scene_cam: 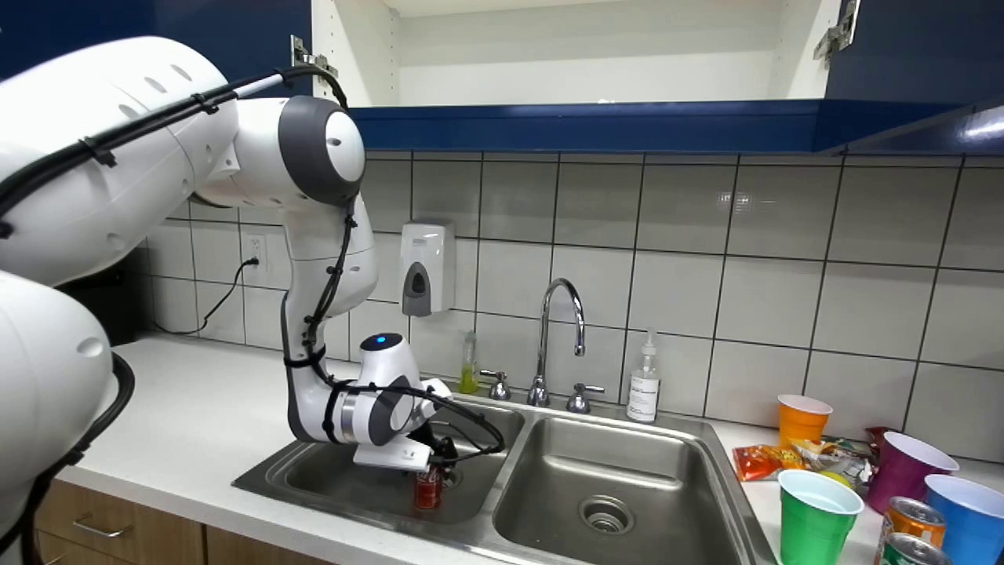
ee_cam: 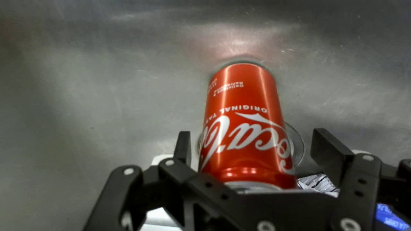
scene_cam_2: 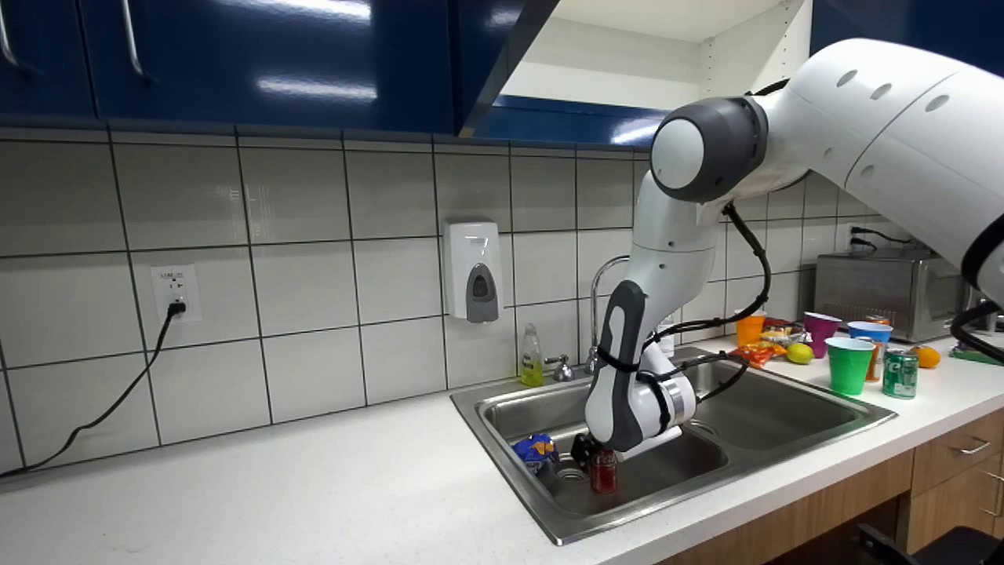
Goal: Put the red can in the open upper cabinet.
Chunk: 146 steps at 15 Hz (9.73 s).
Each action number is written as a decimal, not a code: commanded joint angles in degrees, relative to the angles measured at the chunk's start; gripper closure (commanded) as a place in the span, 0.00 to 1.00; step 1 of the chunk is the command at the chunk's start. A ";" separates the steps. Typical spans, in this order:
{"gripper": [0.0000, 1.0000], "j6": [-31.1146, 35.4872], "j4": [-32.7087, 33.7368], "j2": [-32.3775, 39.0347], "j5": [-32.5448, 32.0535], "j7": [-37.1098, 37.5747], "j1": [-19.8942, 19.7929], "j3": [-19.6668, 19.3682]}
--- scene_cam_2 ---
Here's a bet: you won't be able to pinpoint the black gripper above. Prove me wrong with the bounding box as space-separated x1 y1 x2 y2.
569 431 629 497

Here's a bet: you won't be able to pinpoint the green soda can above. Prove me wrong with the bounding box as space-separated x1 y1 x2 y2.
878 342 924 403

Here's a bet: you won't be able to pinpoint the open white cabinet interior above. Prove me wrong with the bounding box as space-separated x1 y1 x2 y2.
499 0 815 117

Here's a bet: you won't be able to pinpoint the blue cabinet door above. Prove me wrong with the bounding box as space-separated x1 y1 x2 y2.
450 0 561 140

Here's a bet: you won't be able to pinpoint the sink drain strainer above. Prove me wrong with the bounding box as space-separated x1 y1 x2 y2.
546 453 599 490

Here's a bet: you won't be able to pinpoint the blue snack bag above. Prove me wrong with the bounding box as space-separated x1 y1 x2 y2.
511 431 557 470

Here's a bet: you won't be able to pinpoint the green dish soap bottle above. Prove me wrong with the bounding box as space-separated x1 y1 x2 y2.
515 322 548 391

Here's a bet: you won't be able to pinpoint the stainless steel double sink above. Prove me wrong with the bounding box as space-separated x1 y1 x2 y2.
450 345 899 548

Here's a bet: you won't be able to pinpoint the chrome gooseneck faucet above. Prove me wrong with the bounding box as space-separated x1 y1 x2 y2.
583 250 636 375

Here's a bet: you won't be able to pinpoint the orange chip bag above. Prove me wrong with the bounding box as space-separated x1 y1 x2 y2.
731 337 783 371

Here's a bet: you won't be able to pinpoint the orange plastic cup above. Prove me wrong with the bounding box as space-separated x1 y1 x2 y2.
731 310 769 352

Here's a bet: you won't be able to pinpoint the purple plastic cup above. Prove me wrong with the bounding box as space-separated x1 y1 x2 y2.
800 307 843 362

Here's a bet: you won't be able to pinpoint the green plastic cup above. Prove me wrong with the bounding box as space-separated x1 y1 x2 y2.
821 337 878 399

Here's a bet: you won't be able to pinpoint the blue plastic cup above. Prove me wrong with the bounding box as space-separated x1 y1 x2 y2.
843 318 895 382

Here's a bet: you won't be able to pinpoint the silver microwave oven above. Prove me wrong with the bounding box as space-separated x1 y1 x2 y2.
814 249 969 345

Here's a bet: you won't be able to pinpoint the wooden drawer fronts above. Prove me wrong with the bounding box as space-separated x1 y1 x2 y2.
905 405 1004 558

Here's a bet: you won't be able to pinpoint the white wall soap dispenser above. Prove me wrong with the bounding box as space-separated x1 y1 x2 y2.
438 216 506 327

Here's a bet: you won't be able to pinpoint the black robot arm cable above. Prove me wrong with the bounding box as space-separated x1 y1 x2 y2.
590 200 778 420

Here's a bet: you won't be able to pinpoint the white wall outlet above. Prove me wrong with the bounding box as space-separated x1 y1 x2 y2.
150 262 202 327

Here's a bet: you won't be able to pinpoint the black power cord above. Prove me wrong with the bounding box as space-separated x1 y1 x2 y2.
0 297 188 482

